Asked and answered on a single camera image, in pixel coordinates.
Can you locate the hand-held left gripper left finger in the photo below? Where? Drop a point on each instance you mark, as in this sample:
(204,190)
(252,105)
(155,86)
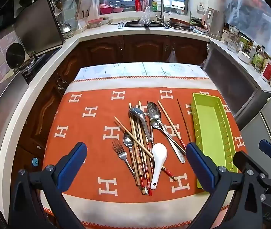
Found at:
(72,164)

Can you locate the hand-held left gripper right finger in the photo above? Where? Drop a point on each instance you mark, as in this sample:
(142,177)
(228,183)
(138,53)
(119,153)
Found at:
(201,167)

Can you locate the green plastic utensil tray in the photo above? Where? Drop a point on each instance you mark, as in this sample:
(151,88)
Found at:
(211,128)

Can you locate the white ceramic spoon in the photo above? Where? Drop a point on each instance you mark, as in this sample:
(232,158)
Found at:
(159,153)

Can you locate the steel fork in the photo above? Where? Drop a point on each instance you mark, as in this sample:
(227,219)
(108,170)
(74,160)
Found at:
(122,153)

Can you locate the dark brown chopstick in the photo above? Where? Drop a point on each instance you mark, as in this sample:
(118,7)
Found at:
(183,116)

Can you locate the small steel spoon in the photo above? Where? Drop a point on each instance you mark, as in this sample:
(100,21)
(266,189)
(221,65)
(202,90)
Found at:
(127,139)
(154,123)

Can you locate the plain bamboo chopstick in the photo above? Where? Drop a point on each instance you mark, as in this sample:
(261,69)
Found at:
(132,126)

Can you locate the large steel spoon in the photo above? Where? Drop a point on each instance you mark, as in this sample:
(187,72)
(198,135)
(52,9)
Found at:
(153,111)

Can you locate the deep steel soup spoon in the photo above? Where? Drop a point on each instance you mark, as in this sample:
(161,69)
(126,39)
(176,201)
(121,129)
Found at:
(136,114)

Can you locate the orange patterned blanket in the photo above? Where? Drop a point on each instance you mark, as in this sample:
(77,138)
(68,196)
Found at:
(90,148)

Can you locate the grey refrigerator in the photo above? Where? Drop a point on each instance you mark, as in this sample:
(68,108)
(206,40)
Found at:
(269,116)

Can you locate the blue round sticker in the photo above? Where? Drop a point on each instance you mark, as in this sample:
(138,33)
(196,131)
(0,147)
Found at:
(34,161)

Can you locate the steel kitchen appliance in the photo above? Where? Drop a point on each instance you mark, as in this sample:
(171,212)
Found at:
(230,83)

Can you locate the red label jar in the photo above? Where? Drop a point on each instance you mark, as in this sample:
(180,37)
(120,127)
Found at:
(268,71)

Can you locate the low steel side panel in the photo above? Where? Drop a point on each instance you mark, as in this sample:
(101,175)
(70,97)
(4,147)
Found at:
(4,119)

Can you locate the clear bottle green label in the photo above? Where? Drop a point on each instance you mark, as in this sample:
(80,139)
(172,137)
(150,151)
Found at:
(259,60)

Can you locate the white bowl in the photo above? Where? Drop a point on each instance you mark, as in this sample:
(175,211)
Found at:
(245,57)

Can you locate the white plastic bottle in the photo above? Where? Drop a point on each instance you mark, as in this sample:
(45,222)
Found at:
(252,51)

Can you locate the light floral tablecloth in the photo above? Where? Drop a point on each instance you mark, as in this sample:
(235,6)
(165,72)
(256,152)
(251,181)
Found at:
(125,70)

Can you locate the black gas stove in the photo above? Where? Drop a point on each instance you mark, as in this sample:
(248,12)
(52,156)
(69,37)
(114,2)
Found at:
(40,60)

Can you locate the hanging plastic bag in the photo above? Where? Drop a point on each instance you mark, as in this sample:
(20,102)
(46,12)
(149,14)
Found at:
(171,57)

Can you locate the glass jars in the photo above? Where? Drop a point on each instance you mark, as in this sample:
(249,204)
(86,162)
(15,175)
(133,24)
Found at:
(233,39)

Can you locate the round black lid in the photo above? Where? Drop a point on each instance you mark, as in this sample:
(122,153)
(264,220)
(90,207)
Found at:
(15,52)

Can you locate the floral ceramic bowl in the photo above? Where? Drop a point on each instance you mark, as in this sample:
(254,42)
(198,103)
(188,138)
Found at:
(68,34)

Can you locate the wooden kitchen cabinets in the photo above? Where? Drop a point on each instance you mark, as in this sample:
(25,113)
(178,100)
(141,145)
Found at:
(137,50)

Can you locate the steel electric kettle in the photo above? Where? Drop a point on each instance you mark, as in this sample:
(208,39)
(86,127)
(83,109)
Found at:
(215,23)

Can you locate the small steel teapot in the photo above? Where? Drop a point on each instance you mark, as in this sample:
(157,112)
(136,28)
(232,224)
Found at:
(66,27)

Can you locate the large clear plastic bag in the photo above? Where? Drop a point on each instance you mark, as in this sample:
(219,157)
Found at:
(252,12)

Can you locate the pink lidded food container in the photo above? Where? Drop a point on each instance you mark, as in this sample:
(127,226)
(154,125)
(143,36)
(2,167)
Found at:
(94,23)

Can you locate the large steel splash panel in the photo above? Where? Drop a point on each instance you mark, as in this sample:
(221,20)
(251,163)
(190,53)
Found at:
(37,23)

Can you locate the brown frying pan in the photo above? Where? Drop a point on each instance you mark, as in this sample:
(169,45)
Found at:
(179,22)

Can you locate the kitchen sink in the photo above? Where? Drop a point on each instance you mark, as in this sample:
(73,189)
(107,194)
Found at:
(133,24)

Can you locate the pink colander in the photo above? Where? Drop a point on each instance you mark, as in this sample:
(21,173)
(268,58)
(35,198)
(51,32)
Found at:
(105,9)

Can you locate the wooden cutting board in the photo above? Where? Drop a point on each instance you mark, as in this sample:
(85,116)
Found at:
(84,6)

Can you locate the pink bowl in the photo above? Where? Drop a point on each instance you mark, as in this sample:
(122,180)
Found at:
(118,10)

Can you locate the green dish soap bottle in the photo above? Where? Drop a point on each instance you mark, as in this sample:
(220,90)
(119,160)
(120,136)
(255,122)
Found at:
(155,7)

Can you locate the steel kitchen faucet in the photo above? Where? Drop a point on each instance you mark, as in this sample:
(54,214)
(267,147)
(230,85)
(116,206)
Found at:
(158,4)

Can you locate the pink bottle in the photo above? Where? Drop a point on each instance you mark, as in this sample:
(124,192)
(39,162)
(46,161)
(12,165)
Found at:
(145,2)

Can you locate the red spray bottle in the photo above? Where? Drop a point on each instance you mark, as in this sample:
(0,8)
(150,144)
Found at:
(138,3)

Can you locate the wall socket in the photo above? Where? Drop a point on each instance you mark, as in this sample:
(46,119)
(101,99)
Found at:
(200,7)

